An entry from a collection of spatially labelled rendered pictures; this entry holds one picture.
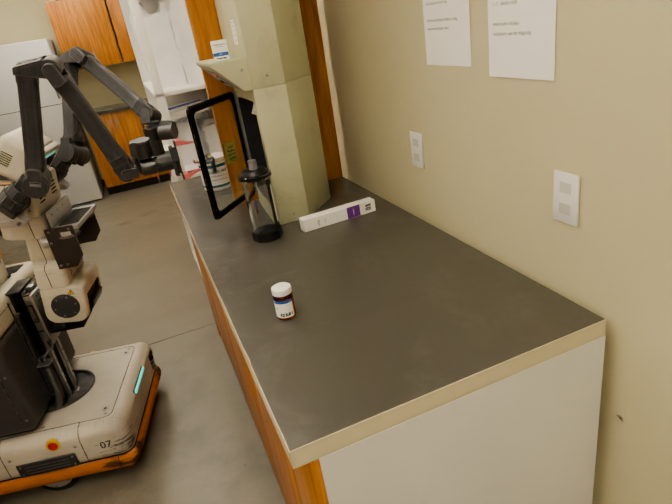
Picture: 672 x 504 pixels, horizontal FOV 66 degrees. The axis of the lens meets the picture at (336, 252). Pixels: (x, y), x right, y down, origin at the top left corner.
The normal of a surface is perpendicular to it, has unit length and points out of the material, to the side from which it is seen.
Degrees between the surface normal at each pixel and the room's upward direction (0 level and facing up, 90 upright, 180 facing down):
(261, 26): 90
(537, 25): 90
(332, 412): 0
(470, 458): 90
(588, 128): 90
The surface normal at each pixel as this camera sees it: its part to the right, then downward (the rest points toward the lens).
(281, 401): -0.15, -0.90
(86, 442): 0.15, 0.39
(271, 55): 0.37, 0.33
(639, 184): -0.91, 0.29
